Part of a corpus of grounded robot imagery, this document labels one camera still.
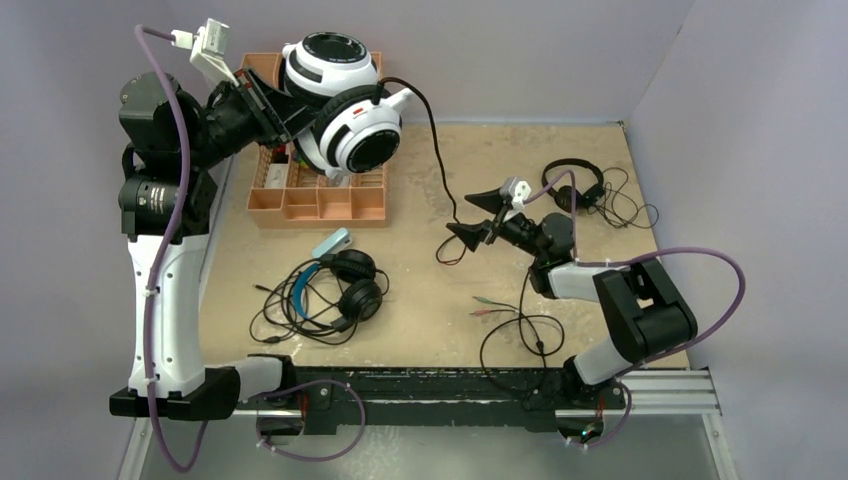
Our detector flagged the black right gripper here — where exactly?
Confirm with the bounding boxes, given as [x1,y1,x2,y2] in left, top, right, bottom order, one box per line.
[447,186,547,259]

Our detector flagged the white and black headphones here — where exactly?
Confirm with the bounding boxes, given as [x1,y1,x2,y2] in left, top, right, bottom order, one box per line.
[280,31,417,181]

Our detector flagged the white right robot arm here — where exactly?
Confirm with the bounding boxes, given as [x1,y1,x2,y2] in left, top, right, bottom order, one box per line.
[447,182,698,407]

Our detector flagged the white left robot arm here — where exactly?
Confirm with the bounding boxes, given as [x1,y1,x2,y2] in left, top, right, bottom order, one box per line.
[109,68,308,422]

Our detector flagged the small black on-ear headphones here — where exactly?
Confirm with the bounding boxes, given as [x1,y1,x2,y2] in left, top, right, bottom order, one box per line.
[541,158,605,211]

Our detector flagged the black and blue headphones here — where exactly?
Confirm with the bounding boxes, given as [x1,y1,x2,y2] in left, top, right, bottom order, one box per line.
[291,249,384,332]

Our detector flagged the peach plastic file organizer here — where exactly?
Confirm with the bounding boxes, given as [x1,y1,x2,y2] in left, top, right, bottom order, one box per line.
[242,52,387,229]

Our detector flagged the light blue stapler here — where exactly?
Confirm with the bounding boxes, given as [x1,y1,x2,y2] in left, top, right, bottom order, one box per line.
[311,228,352,259]

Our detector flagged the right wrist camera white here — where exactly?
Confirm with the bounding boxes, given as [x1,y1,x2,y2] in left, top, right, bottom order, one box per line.
[499,177,532,215]

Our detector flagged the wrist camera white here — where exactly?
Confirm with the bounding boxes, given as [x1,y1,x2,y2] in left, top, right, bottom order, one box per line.
[189,18,237,86]
[499,177,532,215]

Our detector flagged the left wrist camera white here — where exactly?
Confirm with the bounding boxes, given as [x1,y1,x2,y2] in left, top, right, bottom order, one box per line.
[189,18,237,86]

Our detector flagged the thin black headphone cable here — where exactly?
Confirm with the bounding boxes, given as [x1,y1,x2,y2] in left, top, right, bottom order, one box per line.
[582,165,661,231]

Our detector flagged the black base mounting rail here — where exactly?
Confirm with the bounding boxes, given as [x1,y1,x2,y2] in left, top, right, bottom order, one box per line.
[247,367,627,436]

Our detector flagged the black cable of blue headphones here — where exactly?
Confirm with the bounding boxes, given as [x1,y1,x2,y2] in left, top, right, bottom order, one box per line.
[248,259,392,347]

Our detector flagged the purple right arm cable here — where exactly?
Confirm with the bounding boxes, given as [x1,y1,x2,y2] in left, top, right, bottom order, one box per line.
[526,168,747,452]

